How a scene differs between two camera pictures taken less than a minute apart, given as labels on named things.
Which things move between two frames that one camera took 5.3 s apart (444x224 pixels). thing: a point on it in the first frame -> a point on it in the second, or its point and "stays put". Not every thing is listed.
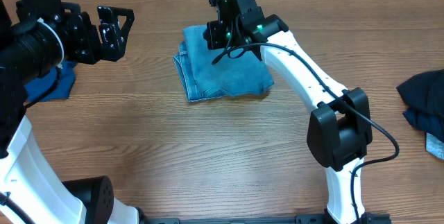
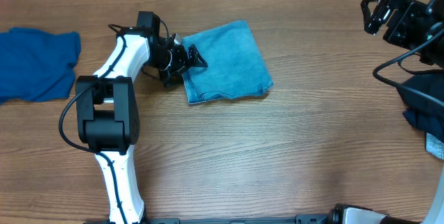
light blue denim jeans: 230,76 stays put
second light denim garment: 434,145 stays put
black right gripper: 214,35 -> 393,17
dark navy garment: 423,93 stays put
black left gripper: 91,37 -> 182,59
